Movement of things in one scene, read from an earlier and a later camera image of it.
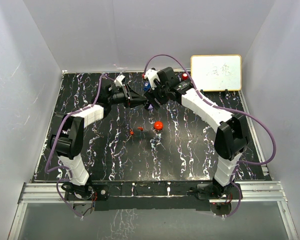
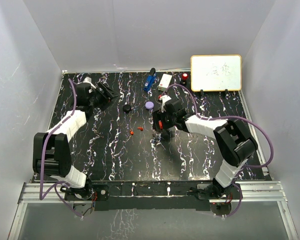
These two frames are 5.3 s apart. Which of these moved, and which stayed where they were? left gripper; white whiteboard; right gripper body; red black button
Moved: right gripper body; left gripper
Stayed: red black button; white whiteboard
